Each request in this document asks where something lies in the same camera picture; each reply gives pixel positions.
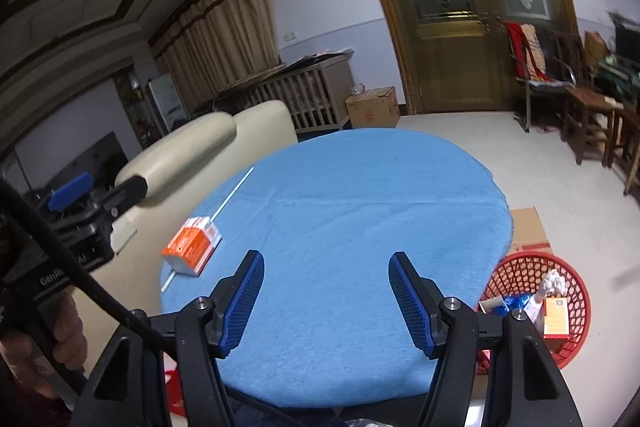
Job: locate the cardboard box by door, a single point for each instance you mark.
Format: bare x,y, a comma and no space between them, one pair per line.
376,108

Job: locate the cream leather sofa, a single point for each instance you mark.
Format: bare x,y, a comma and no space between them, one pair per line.
181,170

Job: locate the dark wooden stool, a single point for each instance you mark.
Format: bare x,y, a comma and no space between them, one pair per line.
588,123

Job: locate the wooden slatted crib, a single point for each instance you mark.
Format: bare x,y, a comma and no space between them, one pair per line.
314,90

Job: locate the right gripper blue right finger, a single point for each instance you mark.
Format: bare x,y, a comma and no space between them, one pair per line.
418,300

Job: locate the blue foil wrapper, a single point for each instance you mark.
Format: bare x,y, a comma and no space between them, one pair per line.
524,301

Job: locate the beige striped curtain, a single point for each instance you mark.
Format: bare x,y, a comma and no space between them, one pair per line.
206,45

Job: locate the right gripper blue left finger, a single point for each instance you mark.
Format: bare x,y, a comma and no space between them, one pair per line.
234,299

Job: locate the cardboard box under basket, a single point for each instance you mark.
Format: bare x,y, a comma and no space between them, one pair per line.
528,232

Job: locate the white thin stick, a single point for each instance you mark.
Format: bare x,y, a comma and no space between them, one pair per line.
230,196

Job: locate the blue table cloth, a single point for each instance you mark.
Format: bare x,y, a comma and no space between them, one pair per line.
327,214

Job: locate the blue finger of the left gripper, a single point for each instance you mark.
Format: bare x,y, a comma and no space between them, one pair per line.
70,192
125,196

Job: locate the small orange box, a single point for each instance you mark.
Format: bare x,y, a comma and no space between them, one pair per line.
556,322

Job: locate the person's left hand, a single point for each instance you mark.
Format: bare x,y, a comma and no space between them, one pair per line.
50,362

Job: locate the orange white medicine box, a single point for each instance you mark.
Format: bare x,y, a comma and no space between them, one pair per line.
192,244

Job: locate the chair with red cloth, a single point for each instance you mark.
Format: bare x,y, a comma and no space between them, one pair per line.
539,69

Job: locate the red plastic mesh basket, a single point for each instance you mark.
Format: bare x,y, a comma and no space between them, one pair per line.
522,273

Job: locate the white tissue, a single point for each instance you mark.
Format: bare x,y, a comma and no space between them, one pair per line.
552,284

